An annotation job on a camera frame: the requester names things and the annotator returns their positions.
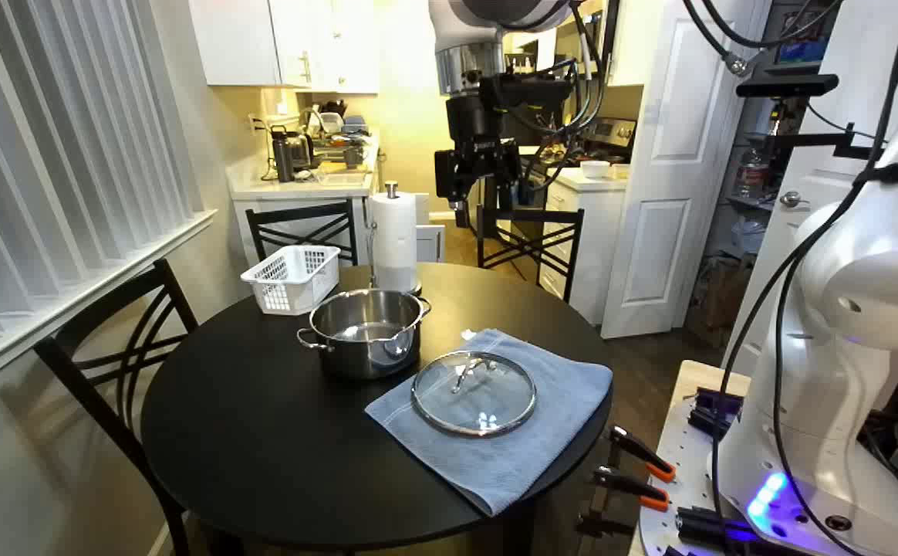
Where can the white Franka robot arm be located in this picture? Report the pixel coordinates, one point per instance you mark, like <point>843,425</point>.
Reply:
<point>859,311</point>

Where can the round glass pot lid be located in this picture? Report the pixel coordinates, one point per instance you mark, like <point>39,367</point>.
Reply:
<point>474,393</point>

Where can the white paper towel roll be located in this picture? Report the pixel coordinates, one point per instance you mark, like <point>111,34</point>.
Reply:
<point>393,243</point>

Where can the white plastic basket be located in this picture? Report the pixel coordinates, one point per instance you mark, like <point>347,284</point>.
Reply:
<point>287,278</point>

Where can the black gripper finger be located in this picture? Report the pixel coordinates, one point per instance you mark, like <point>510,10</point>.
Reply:
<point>506,174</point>
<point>450,174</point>

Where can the robot mounting platform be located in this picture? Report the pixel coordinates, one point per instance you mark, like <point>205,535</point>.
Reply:
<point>674,451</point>

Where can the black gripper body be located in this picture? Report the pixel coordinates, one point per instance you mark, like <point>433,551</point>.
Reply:
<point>478,122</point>

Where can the white panel door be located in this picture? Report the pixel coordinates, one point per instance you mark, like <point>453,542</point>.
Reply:
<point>663,206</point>

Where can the white vertical window blinds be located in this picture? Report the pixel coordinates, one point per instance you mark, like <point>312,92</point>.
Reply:
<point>48,156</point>

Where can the black coffee maker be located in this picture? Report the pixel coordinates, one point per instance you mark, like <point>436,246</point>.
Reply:
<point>290,156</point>

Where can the blue folded cloth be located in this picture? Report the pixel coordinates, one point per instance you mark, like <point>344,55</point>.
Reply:
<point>529,451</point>

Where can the white kitchen counter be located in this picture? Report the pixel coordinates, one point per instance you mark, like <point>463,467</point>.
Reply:
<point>296,190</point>

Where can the silver steel cooking pot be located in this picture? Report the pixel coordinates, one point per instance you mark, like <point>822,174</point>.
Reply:
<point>364,335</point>

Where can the small white counter cabinet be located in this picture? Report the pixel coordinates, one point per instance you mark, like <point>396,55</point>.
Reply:
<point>598,226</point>

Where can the white upper kitchen cabinets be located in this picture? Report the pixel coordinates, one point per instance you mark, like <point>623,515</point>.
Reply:
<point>283,42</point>

